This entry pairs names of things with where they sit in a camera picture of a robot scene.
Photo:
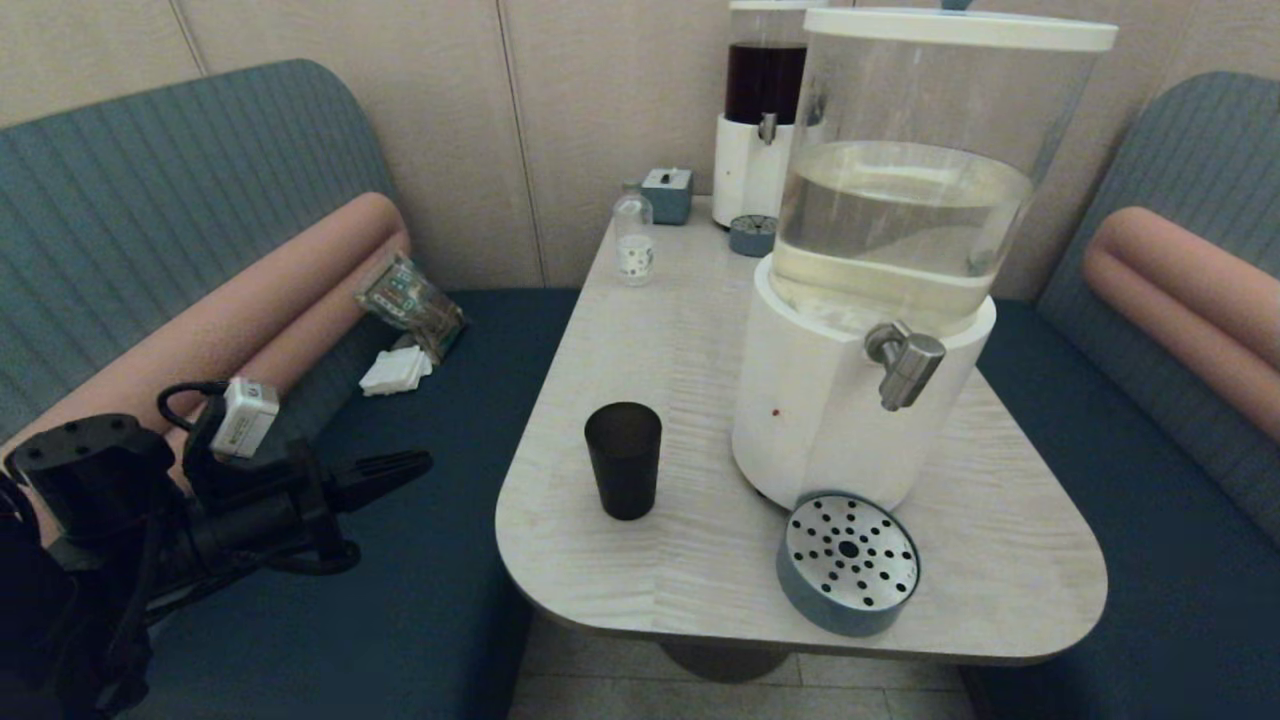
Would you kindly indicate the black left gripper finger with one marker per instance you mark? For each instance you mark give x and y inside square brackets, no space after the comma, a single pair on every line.
[370,493]
[390,466]

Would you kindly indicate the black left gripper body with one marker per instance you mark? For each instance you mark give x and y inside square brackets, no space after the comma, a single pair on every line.
[260,510]

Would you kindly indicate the dark brown plastic cup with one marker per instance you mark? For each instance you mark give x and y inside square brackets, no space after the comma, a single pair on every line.
[622,470]

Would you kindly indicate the metal water dispenser tap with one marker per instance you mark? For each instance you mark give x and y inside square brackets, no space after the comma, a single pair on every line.
[905,365]

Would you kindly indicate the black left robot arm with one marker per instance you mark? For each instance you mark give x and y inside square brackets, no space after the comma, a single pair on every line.
[90,470]

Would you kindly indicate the white paper napkins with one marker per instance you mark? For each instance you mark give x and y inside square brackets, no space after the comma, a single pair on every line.
[395,372]

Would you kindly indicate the clear snack packet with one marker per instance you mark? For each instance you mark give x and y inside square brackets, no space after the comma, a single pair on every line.
[410,305]

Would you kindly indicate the pink bolster cushion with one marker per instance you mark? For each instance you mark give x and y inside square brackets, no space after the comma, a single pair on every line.
[1190,290]
[250,310]

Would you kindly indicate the teal bench sofa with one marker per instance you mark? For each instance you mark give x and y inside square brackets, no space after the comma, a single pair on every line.
[1150,600]
[150,200]

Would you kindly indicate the clear plastic bottle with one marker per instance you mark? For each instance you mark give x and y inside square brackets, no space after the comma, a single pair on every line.
[634,240]

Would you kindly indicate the blue-grey tissue box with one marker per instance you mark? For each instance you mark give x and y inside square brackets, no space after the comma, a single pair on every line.
[667,198]

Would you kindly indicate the small blue drip tray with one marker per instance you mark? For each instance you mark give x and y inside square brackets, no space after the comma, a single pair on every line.
[752,238]

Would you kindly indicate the clear water dispenser white base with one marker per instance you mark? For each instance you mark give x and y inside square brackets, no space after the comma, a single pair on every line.
[820,400]

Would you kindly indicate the small dispenser with dark drink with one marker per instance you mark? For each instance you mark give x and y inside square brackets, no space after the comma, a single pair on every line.
[745,170]

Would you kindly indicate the large blue perforated drip tray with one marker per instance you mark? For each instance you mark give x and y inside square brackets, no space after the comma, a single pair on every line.
[848,550]

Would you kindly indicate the small metal dispenser tap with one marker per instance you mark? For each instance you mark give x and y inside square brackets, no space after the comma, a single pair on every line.
[767,128]

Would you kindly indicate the white water dispenser lid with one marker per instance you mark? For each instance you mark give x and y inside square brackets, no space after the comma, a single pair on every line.
[950,28]

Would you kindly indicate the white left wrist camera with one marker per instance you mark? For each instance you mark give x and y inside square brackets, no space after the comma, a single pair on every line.
[245,418]

